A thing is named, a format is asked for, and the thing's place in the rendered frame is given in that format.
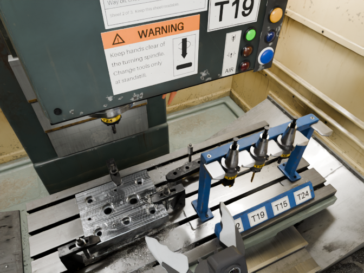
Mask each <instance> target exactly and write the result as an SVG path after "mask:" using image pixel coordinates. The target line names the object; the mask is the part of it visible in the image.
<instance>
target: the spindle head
mask: <svg viewBox="0 0 364 273"><path fill-rule="evenodd" d="M267 1H268V0H260V4H259V9H258V15H257V21H256V22H251V23H246V24H241V25H237V26H233V27H228V28H223V29H218V30H214V31H208V32H207V22H208V12H209V0H207V10H205V11H200V12H194V13H190V14H184V15H179V16H173V17H168V18H162V19H156V20H152V21H147V22H141V23H136V24H130V25H124V26H121V27H115V28H109V29H106V28H105V23H104V20H103V14H102V9H101V3H100V0H0V19H1V21H2V23H3V25H4V27H5V30H6V32H7V34H8V36H9V38H10V41H11V43H12V45H13V48H14V50H15V52H16V54H17V56H18V59H19V61H20V63H21V65H22V67H23V70H24V72H25V74H26V76H27V78H28V81H29V83H30V85H31V87H32V89H33V91H34V94H35V96H36V98H37V100H38V103H39V105H40V107H41V110H42V112H43V114H44V116H45V117H46V118H47V119H48V120H49V121H50V125H56V124H60V123H62V122H66V121H70V120H74V119H77V118H81V117H84V116H87V115H92V114H95V113H99V112H103V111H106V110H109V109H113V108H116V107H121V106H124V105H128V104H131V103H135V102H138V101H142V100H146V99H150V98H153V97H156V96H160V95H164V94H167V93H171V92H175V91H178V90H182V89H185V88H189V87H193V86H197V85H200V84H203V83H207V82H211V81H214V80H218V79H222V78H225V77H228V76H232V75H236V74H240V73H241V72H240V71H239V70H238V67H239V65H240V63H241V62H242V61H244V60H249V61H250V62H251V66H250V68H249V69H248V70H247V71H250V70H253V69H254V65H255V60H256V55H257V50H258V45H259V39H260V36H261V31H262V26H263V21H264V15H265V10H266V7H267ZM193 15H200V20H199V44H198V69H197V73H196V74H192V75H189V76H184V77H180V78H178V79H174V80H169V81H166V82H162V83H157V84H154V85H151V86H147V87H143V88H139V89H135V90H131V91H128V92H124V93H120V94H116V95H114V94H113V88H112V83H111V78H110V75H109V70H108V65H107V60H106V55H105V50H104V47H103V41H102V37H101V33H105V32H109V31H114V30H120V29H125V28H131V27H136V26H140V25H145V24H151V23H157V22H162V21H168V20H173V19H177V18H182V17H188V16H193ZM250 27H254V28H256V30H257V34H256V37H255V38H254V39H253V40H252V41H251V42H246V41H245V40H244V33H245V31H246V30H247V29H248V28H250ZM240 30H241V31H242V32H241V36H240V43H239V51H238V57H237V64H236V71H235V73H234V74H231V75H227V76H223V77H222V70H223V61H224V51H225V42H226V34H227V33H232V32H235V31H240ZM247 44H252V45H253V53H252V54H251V55H250V56H249V57H247V58H243V57H242V56H241V51H242V49H243V47H244V46H245V45H247Z"/></svg>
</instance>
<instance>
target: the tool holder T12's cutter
mask: <svg viewBox="0 0 364 273"><path fill-rule="evenodd" d="M221 181H222V185H223V186H224V187H226V186H229V188H230V187H233V184H234V183H235V179H232V180H227V179H225V178H224V179H222V180H221Z"/></svg>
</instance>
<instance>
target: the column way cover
mask: <svg viewBox="0 0 364 273"><path fill-rule="evenodd" d="M8 62H9V64H10V66H11V68H12V70H13V72H14V74H15V76H16V79H17V81H18V83H19V85H20V86H21V88H22V90H23V93H24V95H25V97H26V99H27V101H28V102H29V103H31V105H32V107H33V109H34V111H35V113H36V115H37V117H38V119H39V122H40V124H41V126H42V128H43V130H44V132H45V133H47V134H48V137H49V139H50V141H51V143H52V145H53V147H54V149H55V151H56V154H57V156H58V157H59V158H60V157H63V156H66V155H69V154H73V153H76V152H79V151H83V150H86V149H89V148H92V147H95V146H98V145H102V144H105V143H108V142H111V141H114V140H117V139H121V138H124V137H127V136H130V135H133V134H137V133H140V132H143V131H146V130H148V120H147V110H146V105H147V99H146V100H142V101H138V102H136V103H135V104H134V106H133V107H132V108H130V109H129V110H128V111H126V112H124V113H122V114H121V117H122V118H121V120H120V121H119V123H118V124H115V127H116V131H117V132H116V134H114V133H113V131H112V128H111V125H109V126H107V125H105V124H104V123H103V122H101V118H92V117H88V116H84V117H81V118H77V119H74V120H70V121H66V122H62V123H58V124H56V125H50V121H49V120H48V119H47V118H46V117H45V116H44V114H43V112H42V110H41V107H40V105H39V103H38V100H37V98H36V96H35V94H34V91H33V89H32V87H31V85H30V83H29V81H28V78H27V76H26V74H25V72H24V70H23V67H22V65H21V63H20V61H19V59H18V58H15V59H13V58H12V55H8Z"/></svg>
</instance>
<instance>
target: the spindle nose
mask: <svg viewBox="0 0 364 273"><path fill-rule="evenodd" d="M134 104H135V103H131V104H128V105H124V106H121V107H116V108H113V109H109V110H106V111H103V112H99V113H95V114H92V115H88V117H92V118H110V117H114V116H117V115H120V114H122V113H124V112H126V111H128V110H129V109H130V108H132V107H133V106H134Z"/></svg>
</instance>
